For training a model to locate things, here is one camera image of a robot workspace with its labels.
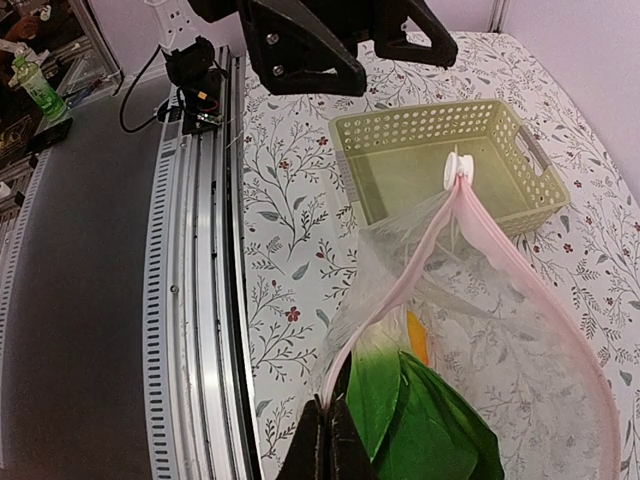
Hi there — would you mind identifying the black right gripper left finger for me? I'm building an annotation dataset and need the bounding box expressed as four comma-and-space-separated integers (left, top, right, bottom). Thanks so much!
277, 398, 326, 480

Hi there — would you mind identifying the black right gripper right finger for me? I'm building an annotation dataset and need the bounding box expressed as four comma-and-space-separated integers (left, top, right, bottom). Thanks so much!
328, 397, 378, 480

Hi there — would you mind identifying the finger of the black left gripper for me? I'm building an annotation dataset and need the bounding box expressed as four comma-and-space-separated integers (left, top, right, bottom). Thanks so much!
372, 0, 459, 70
237, 1, 366, 96

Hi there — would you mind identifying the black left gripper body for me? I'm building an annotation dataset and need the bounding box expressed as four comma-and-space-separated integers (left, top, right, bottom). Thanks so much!
188, 1, 409, 42

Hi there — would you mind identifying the clear zip top bag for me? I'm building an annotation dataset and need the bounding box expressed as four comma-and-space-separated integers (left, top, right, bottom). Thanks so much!
306, 175, 622, 479

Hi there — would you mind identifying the pale green perforated basket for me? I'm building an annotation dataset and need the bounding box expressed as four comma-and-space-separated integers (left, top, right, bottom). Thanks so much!
329, 99, 570, 237

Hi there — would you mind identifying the green drink bottle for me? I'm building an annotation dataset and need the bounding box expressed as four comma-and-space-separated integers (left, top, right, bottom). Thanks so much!
12, 55, 67, 122

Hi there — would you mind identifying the left aluminium corner post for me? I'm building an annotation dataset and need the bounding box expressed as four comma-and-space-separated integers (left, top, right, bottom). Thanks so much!
488, 0, 510, 33

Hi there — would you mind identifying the green white bok choy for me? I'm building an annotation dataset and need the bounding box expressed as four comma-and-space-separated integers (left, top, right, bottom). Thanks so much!
346, 324, 505, 479

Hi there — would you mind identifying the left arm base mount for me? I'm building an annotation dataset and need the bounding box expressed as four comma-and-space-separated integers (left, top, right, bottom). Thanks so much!
158, 36, 228, 135

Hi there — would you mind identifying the aluminium front rail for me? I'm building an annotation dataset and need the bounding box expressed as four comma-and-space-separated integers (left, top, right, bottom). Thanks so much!
1, 47, 263, 479

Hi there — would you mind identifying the floral tablecloth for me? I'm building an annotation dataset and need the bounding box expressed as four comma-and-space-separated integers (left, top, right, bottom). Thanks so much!
243, 33, 639, 479

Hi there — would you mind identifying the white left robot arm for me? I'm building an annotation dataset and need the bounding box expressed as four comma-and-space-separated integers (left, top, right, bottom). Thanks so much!
148, 0, 458, 96

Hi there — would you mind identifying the yellow orange mango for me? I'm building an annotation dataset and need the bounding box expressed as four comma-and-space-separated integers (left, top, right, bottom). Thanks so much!
407, 311, 430, 366

